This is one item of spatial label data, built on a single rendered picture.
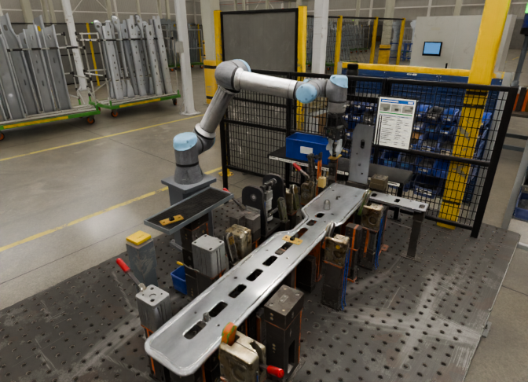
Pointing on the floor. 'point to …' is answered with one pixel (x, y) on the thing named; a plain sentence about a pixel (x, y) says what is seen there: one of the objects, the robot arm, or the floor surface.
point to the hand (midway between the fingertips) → (335, 153)
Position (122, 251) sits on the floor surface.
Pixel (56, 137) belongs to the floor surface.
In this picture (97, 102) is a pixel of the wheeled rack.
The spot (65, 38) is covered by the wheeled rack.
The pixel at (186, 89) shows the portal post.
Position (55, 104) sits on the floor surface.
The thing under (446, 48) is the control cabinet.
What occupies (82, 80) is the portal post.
